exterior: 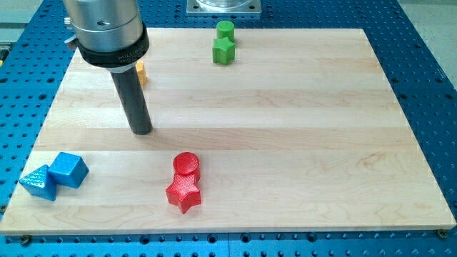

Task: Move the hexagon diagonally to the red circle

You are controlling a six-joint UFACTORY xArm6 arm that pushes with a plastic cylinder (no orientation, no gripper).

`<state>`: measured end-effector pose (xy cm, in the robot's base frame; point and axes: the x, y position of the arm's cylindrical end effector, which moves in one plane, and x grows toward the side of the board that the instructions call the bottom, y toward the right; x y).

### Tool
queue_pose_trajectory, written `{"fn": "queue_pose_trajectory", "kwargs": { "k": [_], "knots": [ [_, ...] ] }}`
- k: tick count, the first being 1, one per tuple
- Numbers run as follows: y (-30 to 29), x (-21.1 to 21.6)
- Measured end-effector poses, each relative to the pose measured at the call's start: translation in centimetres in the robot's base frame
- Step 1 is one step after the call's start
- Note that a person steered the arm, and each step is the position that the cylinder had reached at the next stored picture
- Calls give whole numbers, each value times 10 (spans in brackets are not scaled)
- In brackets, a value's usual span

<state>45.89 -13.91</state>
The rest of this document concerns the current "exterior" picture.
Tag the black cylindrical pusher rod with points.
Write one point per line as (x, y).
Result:
(132, 99)

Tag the yellow hexagon block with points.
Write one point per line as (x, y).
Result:
(141, 71)

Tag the red star block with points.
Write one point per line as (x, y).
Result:
(184, 192)

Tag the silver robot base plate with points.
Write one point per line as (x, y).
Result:
(214, 7)

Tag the blue triangle block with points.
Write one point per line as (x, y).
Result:
(40, 183)

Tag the green cylinder block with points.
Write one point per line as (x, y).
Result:
(225, 29)

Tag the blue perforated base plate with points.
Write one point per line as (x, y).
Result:
(37, 63)

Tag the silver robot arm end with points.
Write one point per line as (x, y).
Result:
(108, 33)

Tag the red cylinder block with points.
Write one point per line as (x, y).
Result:
(186, 164)

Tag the light wooden board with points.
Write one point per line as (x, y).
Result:
(302, 132)

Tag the blue cube block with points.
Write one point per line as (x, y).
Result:
(68, 170)

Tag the green star block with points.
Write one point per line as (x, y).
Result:
(223, 51)

